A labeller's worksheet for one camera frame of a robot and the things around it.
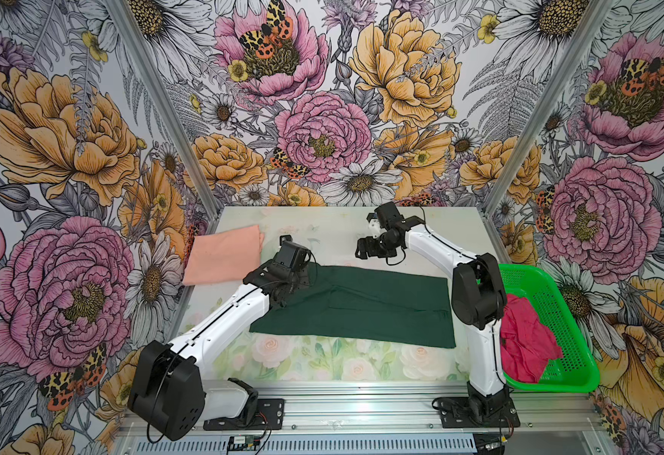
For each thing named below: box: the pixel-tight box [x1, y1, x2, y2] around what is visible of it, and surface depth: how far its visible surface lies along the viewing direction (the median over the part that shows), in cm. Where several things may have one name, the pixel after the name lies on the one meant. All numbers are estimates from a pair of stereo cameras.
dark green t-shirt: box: [249, 261, 457, 350], surface depth 94 cm
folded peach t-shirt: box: [182, 224, 265, 287], surface depth 108 cm
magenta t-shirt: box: [500, 293, 563, 384], surface depth 83 cm
